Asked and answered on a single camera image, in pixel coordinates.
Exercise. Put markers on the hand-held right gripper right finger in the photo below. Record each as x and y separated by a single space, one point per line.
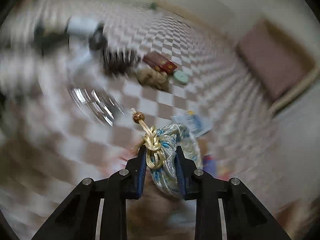
182 182

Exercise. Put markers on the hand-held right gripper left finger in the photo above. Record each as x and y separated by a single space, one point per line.
141 177

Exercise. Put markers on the light blue white packet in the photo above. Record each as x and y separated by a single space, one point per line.
192 122

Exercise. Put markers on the clear plastic item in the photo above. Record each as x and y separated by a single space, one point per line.
95 105

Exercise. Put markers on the brown plush toy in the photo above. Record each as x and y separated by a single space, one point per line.
152 79

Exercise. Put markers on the teal small round object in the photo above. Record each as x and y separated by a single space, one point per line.
181 77

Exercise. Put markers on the red small box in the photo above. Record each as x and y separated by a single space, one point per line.
160 63

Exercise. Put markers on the dark fuzzy item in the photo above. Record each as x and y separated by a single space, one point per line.
120 62

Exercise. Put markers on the black dome-shaped object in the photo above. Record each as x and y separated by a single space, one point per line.
98 40

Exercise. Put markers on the white cylindrical device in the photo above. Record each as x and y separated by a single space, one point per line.
82 25

